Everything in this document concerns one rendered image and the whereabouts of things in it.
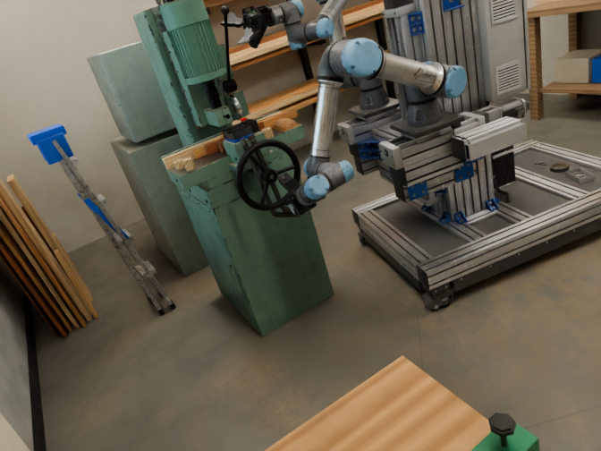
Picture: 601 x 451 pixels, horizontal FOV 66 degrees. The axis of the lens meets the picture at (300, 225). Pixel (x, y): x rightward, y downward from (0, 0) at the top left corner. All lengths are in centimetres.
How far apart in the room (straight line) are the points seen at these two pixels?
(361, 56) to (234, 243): 99
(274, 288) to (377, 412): 121
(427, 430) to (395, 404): 10
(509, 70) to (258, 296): 152
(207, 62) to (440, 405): 152
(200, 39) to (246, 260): 95
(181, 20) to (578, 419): 198
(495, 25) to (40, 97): 328
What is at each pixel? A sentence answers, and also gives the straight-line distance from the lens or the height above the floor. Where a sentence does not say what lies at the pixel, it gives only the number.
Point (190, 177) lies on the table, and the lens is 195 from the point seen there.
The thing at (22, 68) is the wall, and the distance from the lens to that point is 424.
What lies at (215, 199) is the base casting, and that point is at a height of 75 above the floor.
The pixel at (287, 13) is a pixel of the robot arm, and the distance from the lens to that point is 215.
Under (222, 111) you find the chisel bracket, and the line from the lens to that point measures 209.
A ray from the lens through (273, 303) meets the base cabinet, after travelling 229.
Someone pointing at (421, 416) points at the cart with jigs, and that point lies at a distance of 115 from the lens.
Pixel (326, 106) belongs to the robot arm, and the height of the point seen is 104.
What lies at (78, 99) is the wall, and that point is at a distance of 427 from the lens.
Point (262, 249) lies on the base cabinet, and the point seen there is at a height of 44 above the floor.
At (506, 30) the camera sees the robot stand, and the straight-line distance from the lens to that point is 231.
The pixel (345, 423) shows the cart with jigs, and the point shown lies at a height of 53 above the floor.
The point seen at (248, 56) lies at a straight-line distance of 406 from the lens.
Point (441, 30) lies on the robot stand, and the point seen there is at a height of 112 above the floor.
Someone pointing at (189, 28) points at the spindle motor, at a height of 140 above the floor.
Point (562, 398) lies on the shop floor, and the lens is 189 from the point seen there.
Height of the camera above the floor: 141
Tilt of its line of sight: 26 degrees down
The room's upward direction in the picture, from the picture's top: 17 degrees counter-clockwise
